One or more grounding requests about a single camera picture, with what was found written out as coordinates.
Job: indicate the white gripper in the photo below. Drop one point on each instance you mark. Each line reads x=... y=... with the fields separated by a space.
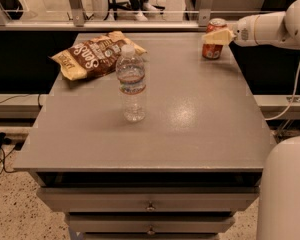
x=244 y=33

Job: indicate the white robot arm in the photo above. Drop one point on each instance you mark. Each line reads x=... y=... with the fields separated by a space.
x=279 y=200

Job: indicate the person legs with sneakers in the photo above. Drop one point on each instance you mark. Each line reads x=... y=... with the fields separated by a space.
x=138 y=2

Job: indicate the clear plastic water bottle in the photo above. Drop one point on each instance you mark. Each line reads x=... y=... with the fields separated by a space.
x=130 y=72

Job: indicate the grey drawer cabinet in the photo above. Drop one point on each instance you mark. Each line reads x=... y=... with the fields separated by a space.
x=203 y=133

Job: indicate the brown chip bag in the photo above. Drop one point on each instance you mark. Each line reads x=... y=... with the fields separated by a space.
x=95 y=57

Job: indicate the metal railing with glass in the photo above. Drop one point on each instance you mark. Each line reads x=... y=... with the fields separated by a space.
x=98 y=15

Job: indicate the grey drawer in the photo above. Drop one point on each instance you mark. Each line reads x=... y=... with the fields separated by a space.
x=150 y=224
x=85 y=200

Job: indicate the top grey drawer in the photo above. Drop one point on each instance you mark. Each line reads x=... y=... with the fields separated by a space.
x=85 y=200

